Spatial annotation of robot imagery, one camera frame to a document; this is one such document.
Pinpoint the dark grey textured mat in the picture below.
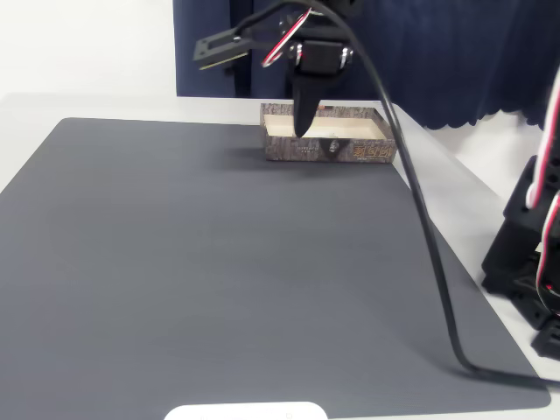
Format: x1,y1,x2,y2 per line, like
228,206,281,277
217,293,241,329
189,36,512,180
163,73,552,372
0,116,552,420

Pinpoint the dark blue curtain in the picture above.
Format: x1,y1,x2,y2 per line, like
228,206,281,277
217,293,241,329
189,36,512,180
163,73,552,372
172,0,560,132

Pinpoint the red and white wire bundle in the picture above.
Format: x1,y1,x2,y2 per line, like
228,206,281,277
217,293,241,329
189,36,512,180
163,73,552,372
261,7,314,69

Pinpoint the bark-print cardboard box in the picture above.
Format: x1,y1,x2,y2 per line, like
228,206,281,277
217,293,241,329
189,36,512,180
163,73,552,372
260,102,398,165

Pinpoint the black camera board with bracket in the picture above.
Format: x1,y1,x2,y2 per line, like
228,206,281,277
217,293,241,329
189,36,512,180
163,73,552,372
192,27,256,72

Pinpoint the white device with round knob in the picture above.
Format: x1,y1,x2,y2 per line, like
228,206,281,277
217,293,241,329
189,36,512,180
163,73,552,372
163,401,330,420

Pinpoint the thick black cable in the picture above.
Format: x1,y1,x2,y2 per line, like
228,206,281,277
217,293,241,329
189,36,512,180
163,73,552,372
234,0,560,389

